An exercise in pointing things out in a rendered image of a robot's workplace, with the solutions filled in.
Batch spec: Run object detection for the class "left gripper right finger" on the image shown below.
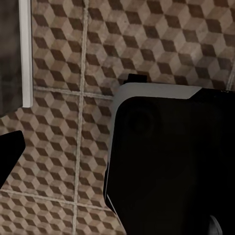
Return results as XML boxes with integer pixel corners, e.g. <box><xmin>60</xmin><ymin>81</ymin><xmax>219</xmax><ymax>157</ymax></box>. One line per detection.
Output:
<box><xmin>219</xmin><ymin>130</ymin><xmax>235</xmax><ymax>170</ymax></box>

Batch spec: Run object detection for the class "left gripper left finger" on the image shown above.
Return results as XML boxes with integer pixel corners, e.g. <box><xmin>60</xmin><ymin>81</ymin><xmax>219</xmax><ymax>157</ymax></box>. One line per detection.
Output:
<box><xmin>0</xmin><ymin>130</ymin><xmax>25</xmax><ymax>188</ymax></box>

